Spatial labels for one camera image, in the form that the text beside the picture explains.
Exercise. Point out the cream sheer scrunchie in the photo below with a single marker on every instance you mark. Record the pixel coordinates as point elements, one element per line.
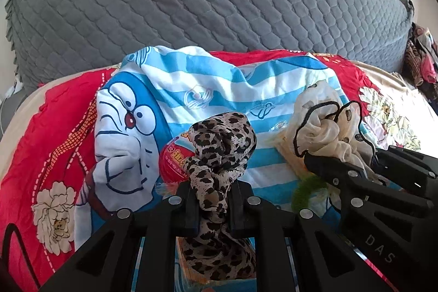
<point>321,131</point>

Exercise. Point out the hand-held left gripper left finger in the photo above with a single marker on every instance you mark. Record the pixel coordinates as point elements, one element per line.
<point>190,213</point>

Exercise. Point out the red floral blanket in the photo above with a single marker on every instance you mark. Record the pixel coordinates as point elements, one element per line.
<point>61,114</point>

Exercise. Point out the red toy egg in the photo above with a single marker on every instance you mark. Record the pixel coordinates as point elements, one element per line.
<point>172,158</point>

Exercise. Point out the blue striped cartoon cloth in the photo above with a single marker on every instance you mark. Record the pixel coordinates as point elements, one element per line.
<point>205,80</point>

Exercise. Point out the pile of clothes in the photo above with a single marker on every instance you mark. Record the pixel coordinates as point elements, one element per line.
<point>422,62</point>

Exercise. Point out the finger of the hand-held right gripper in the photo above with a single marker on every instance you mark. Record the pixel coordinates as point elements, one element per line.
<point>407,160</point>
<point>328,169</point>

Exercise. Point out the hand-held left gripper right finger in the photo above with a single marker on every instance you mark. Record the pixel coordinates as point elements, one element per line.
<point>239,213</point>

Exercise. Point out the small yellow snack packet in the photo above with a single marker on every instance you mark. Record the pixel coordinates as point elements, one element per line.
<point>285,151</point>

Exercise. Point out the leopard print scrunchie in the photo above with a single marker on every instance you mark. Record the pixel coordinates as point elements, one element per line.
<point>222,141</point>

